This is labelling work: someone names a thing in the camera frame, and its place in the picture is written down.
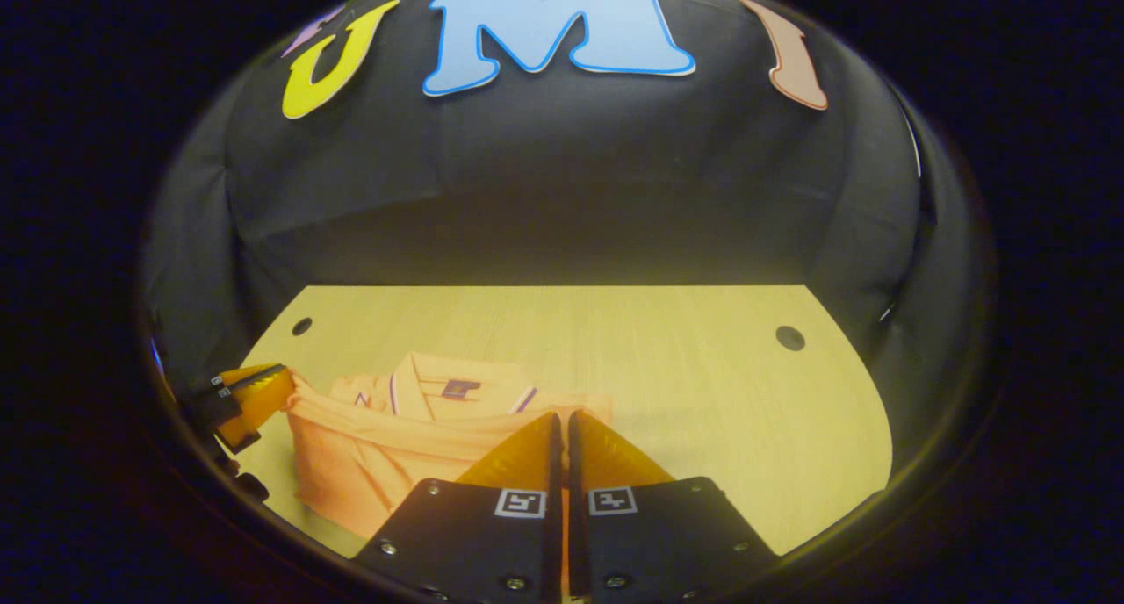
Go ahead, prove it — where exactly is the black backdrop cloth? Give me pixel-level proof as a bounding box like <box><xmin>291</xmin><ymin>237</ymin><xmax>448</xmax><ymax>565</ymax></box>
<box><xmin>140</xmin><ymin>0</ymin><xmax>967</xmax><ymax>396</ymax></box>

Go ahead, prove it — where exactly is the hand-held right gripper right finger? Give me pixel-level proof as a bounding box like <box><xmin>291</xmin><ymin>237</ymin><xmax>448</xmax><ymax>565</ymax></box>
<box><xmin>566</xmin><ymin>409</ymin><xmax>780</xmax><ymax>603</ymax></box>

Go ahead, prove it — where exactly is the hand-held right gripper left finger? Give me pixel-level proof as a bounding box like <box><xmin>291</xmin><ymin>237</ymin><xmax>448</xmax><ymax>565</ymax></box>
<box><xmin>351</xmin><ymin>411</ymin><xmax>564</xmax><ymax>603</ymax></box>

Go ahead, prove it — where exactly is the orange T-shirt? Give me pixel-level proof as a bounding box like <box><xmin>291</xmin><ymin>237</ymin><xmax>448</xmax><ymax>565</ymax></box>
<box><xmin>285</xmin><ymin>351</ymin><xmax>616</xmax><ymax>542</ymax></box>

